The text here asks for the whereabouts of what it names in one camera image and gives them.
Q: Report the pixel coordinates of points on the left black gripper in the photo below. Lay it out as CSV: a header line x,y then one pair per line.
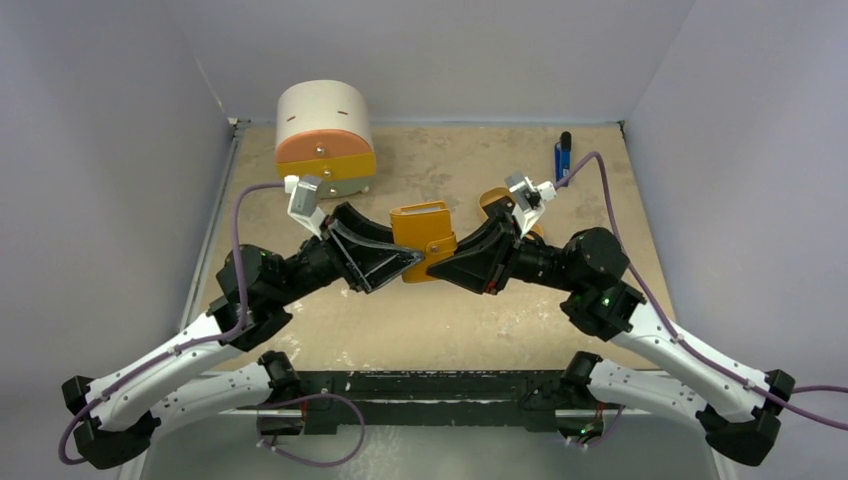
x,y
373,263

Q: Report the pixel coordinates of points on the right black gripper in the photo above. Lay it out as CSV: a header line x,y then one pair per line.
x,y
497,254

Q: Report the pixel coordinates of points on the orange leather card holder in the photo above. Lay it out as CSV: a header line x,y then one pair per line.
x,y
426,227

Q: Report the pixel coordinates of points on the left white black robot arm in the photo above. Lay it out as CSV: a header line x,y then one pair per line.
x,y
118,416

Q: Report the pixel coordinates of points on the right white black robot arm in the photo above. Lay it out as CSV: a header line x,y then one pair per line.
x,y
737,407

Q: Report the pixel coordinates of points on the tan oval tray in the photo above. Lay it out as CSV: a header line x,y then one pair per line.
x,y
503,194

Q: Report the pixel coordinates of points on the round mini drawer cabinet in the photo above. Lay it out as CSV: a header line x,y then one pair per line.
x,y
323,129

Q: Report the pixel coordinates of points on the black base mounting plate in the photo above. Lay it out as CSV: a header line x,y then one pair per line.
x,y
538,401

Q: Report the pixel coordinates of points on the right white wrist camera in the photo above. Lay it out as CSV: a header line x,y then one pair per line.
x,y
523,214

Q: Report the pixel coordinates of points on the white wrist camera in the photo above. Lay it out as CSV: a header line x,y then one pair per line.
x,y
303,205
523,214

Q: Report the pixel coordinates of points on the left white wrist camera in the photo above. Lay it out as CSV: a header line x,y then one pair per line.
x,y
303,205

